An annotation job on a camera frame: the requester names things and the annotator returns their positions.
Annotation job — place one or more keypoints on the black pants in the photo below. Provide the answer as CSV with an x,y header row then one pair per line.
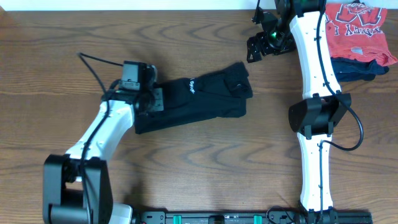
x,y
222,93

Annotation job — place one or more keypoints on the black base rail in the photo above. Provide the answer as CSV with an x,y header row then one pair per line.
x,y
217,217

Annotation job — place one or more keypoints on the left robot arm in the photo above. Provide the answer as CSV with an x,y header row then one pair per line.
x,y
77,187

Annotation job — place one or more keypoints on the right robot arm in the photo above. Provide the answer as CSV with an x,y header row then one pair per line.
x,y
301,26

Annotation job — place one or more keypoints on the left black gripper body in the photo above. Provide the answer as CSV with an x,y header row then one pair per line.
x,y
154,100

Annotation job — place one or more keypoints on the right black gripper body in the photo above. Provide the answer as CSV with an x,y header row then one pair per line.
x,y
279,40

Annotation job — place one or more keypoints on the folded navy garment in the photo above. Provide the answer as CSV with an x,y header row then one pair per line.
x,y
347,70

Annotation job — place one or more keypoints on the red printed t-shirt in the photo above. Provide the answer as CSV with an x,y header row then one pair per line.
x,y
354,32

